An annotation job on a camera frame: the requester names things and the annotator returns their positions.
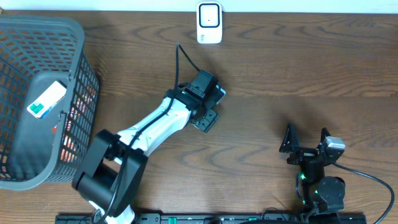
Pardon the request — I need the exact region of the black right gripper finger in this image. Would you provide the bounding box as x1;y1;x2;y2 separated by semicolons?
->
279;123;299;153
320;128;331;147

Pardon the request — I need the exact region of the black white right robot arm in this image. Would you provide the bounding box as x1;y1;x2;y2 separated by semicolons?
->
279;123;346;214

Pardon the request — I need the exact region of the grey plastic mesh basket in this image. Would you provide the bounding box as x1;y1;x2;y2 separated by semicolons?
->
1;15;100;191

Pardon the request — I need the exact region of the white green toothpaste box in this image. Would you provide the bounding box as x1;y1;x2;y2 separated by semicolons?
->
27;81;67;119

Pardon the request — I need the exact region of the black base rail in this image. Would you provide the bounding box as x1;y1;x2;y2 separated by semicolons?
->
55;212;368;224

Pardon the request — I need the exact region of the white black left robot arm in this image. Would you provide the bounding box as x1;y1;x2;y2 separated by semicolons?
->
72;85;226;223

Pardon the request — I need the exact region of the white barcode scanner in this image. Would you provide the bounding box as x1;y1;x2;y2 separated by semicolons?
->
197;1;223;44

